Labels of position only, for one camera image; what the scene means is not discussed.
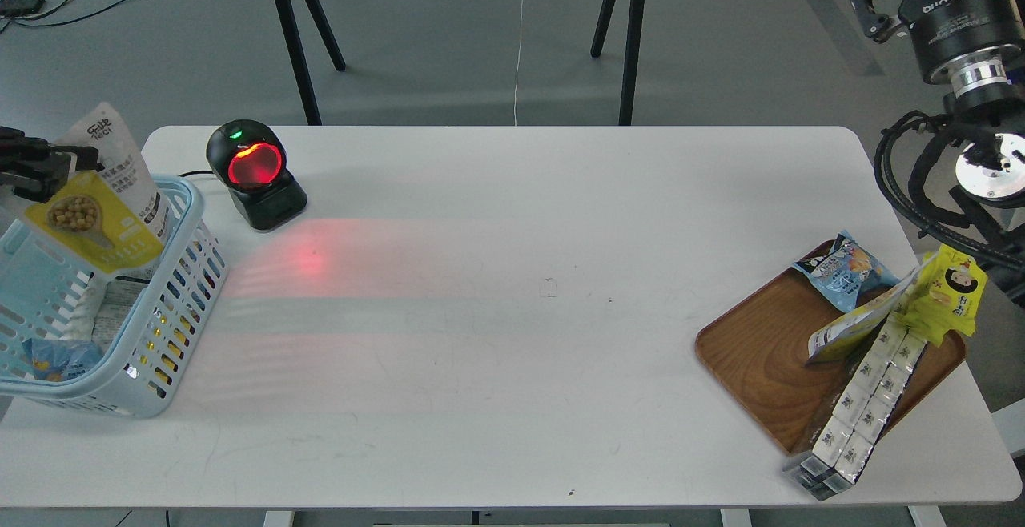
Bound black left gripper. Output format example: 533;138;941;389
1;127;103;203

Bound yellow white snack pouch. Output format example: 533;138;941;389
806;264;925;365
16;103;169;280

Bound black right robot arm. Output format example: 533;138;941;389
849;0;1024;305

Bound white snack bag in basket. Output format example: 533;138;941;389
62;276;150;349

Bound light blue plastic basket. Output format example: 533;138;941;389
1;175;228;417

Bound blue snack bag in basket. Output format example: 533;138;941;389
22;338;105;382

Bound white boxed snack multipack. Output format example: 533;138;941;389
782;320;927;501

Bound yellow cartoon snack pack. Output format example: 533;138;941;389
894;243;988;347

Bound black power adapter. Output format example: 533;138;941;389
0;0;45;18

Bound black barcode scanner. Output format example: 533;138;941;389
206;119;308;231

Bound brown wooden tray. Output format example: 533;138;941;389
694;239;967;456

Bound white hanging cable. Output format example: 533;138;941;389
513;0;527;127

